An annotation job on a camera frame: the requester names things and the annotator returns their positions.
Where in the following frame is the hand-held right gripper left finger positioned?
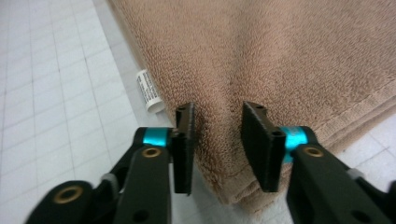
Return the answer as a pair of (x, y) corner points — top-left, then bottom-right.
(141, 102), (196, 196)

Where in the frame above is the white grid foam mat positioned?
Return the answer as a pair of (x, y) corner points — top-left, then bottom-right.
(0, 0), (396, 224)

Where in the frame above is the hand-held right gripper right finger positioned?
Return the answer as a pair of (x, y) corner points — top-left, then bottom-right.
(240, 100), (314, 193)

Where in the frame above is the tan towel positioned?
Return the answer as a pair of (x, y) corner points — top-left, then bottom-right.
(106, 0), (396, 216)

